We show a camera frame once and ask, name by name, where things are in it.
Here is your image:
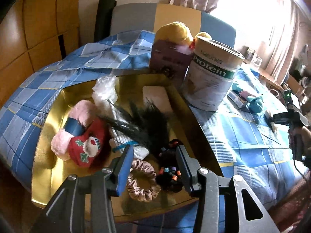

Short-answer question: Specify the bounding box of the red christmas sock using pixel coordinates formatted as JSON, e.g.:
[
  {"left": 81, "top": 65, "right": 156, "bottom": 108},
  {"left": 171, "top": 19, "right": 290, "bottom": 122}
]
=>
[{"left": 68, "top": 119, "right": 107, "bottom": 167}]

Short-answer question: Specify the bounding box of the white sock roll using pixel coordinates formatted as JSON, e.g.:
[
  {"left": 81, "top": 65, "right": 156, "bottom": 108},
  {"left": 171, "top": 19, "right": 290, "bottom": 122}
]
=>
[{"left": 108, "top": 126, "right": 150, "bottom": 159}]

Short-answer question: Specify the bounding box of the person's right hand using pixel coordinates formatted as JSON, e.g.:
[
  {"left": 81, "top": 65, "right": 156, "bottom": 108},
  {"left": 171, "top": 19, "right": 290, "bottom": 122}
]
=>
[{"left": 288, "top": 126, "right": 311, "bottom": 168}]

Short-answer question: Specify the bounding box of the pink fuzzy sock roll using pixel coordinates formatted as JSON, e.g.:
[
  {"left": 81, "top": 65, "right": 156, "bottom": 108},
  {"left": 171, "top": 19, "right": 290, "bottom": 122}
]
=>
[{"left": 51, "top": 100, "right": 98, "bottom": 161}]

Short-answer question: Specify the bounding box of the white tin can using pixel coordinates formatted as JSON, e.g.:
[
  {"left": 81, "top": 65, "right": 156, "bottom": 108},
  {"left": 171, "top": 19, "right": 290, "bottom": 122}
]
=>
[{"left": 183, "top": 36, "right": 245, "bottom": 111}]

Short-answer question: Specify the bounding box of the grey yellow blue headboard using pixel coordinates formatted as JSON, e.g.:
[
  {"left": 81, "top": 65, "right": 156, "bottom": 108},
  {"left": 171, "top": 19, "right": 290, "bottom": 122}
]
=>
[{"left": 110, "top": 3, "right": 237, "bottom": 51}]

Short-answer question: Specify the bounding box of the black feather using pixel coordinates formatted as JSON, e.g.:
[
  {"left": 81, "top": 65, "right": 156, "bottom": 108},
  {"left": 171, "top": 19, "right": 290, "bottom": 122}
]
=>
[{"left": 98, "top": 101, "right": 170, "bottom": 156}]

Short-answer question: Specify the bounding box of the yellow plush toy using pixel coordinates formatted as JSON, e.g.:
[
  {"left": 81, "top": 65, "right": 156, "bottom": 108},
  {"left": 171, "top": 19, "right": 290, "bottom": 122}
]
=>
[{"left": 155, "top": 22, "right": 212, "bottom": 51}]

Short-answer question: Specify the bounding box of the gold tray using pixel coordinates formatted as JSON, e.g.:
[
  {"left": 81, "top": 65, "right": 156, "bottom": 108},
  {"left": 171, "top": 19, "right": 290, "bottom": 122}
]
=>
[{"left": 31, "top": 74, "right": 224, "bottom": 224}]

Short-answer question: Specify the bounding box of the small blue box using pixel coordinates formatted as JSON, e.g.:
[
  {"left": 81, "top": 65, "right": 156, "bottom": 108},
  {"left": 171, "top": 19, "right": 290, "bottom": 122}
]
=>
[{"left": 227, "top": 90, "right": 248, "bottom": 108}]

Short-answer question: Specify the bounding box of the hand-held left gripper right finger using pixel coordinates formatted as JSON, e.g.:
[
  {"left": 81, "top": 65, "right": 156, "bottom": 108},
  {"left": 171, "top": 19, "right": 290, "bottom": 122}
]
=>
[{"left": 175, "top": 144, "right": 280, "bottom": 233}]

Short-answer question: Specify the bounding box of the blue checked cloth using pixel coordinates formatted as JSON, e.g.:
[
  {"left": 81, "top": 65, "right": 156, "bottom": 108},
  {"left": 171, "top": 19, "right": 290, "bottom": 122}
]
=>
[{"left": 0, "top": 30, "right": 307, "bottom": 233}]

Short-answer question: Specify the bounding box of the teal sock bundle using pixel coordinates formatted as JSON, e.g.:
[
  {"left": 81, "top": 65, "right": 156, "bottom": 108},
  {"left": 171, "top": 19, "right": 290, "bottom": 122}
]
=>
[{"left": 231, "top": 83, "right": 264, "bottom": 113}]

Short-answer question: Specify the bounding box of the beaded black hair tie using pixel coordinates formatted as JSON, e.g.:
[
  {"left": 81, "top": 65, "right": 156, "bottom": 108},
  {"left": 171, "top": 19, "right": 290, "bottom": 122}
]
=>
[{"left": 155, "top": 165, "right": 184, "bottom": 193}]

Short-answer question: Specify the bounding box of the black hair tie bundle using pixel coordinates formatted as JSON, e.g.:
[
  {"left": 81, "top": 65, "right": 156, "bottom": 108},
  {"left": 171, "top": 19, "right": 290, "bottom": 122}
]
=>
[{"left": 158, "top": 138, "right": 181, "bottom": 162}]

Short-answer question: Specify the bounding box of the wooden wardrobe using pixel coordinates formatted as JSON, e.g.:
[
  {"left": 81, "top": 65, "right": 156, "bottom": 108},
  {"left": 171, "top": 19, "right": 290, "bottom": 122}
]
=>
[{"left": 0, "top": 0, "right": 80, "bottom": 107}]

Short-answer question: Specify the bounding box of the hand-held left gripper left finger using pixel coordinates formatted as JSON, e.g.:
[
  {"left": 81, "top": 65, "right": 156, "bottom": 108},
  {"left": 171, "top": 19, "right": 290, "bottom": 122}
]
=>
[{"left": 41, "top": 146, "right": 135, "bottom": 233}]

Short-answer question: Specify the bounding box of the white plastic bag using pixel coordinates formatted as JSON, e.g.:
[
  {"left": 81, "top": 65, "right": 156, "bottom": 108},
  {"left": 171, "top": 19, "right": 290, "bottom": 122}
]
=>
[{"left": 92, "top": 76, "right": 119, "bottom": 113}]

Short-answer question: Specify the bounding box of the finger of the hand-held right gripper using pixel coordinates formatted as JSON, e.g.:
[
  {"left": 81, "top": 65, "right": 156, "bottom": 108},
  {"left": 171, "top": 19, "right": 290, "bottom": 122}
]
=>
[{"left": 268, "top": 113, "right": 291, "bottom": 127}]

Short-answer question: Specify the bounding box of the maroon box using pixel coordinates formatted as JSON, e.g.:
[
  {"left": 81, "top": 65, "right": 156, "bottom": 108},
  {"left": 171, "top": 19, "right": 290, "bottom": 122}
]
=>
[{"left": 149, "top": 41, "right": 193, "bottom": 79}]

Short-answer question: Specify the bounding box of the pink satin scrunchie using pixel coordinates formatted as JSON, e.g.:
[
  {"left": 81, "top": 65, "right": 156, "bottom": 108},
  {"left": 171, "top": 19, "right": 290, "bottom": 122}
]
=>
[{"left": 126, "top": 158, "right": 162, "bottom": 202}]

